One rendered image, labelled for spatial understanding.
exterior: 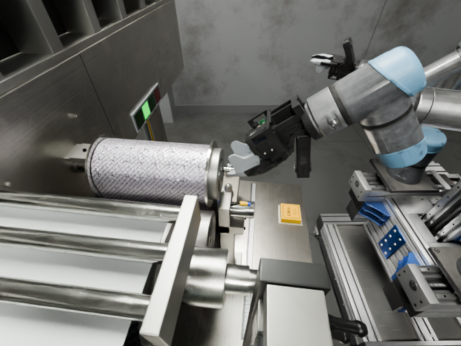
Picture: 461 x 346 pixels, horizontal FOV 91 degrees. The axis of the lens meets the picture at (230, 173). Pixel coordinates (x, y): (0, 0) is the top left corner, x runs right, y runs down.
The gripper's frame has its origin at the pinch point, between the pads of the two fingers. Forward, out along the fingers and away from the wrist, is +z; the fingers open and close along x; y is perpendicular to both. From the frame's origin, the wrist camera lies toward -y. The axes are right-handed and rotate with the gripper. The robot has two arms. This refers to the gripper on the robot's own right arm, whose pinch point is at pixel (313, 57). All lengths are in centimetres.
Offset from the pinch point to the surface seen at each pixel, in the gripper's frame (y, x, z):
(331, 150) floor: 137, 89, -31
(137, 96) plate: -10, -67, 47
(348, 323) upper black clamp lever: -28, -109, -20
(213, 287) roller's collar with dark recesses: -28, -111, -8
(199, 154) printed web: -20, -90, 7
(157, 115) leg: 28, -36, 76
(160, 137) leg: 43, -39, 77
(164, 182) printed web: -17, -97, 12
